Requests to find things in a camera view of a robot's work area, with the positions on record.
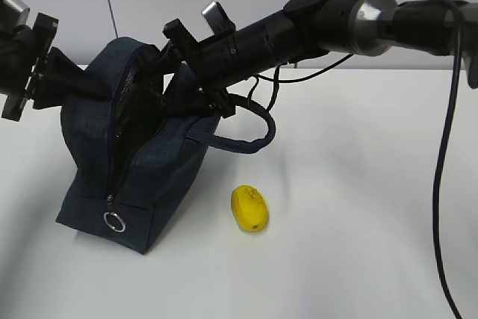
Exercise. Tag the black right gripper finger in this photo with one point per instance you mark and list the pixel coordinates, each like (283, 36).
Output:
(152, 75)
(181, 104)

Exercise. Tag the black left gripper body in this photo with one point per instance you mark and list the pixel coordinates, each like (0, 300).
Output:
(21, 49)

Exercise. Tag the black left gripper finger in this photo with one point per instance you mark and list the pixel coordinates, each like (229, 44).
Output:
(56, 77)

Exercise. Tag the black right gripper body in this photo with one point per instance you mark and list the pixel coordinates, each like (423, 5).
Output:
(210, 60)

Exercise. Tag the dark navy fabric bag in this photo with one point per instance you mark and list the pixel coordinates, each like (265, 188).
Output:
(132, 171)

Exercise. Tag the yellow toy lemon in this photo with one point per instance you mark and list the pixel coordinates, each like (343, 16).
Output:
(249, 209)

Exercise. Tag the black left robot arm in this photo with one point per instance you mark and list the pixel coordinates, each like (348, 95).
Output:
(33, 69)

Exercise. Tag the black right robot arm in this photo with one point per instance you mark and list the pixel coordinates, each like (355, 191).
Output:
(306, 29)

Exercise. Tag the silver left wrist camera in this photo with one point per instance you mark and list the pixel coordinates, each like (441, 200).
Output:
(13, 14)

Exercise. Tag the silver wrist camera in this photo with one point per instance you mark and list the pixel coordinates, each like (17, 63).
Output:
(217, 19)
(13, 14)

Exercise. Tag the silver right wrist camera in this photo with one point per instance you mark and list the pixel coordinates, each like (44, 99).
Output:
(217, 19)

